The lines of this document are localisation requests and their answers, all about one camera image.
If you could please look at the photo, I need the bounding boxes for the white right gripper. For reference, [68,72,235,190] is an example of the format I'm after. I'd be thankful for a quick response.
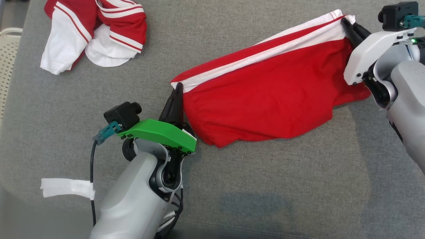
[341,17,417,85]

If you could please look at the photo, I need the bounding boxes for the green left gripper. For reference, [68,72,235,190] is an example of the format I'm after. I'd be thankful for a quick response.
[116,82,197,155]

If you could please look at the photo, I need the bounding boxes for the red shorts white stripes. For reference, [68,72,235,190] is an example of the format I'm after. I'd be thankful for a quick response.
[170,9,372,148]

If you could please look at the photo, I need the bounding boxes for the red white jersey shirt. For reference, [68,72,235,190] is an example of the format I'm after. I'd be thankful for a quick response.
[40,0,147,75]

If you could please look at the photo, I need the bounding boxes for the beige plastic laundry basket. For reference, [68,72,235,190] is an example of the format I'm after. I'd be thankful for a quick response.
[0,28,24,126]

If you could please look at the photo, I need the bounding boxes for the black cable teal plug right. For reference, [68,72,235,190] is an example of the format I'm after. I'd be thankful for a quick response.
[400,15,425,29]

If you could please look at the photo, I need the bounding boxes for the black cable teal plug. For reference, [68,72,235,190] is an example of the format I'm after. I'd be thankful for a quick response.
[90,121,122,228]
[400,15,425,29]

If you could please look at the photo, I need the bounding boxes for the black cable teal plug left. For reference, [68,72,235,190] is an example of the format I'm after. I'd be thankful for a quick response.
[90,121,122,228]

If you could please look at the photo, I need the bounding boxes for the white tape cable tag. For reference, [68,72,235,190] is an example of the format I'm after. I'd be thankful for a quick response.
[41,178,96,200]

